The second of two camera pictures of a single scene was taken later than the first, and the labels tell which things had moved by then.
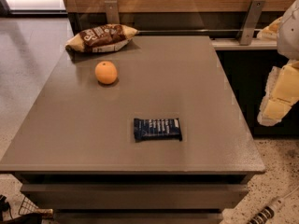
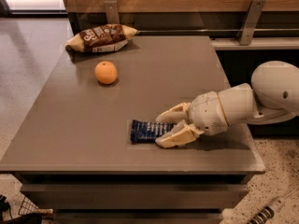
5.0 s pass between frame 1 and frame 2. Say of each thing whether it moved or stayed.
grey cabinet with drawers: stayed
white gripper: moved
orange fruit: stayed
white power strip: stayed
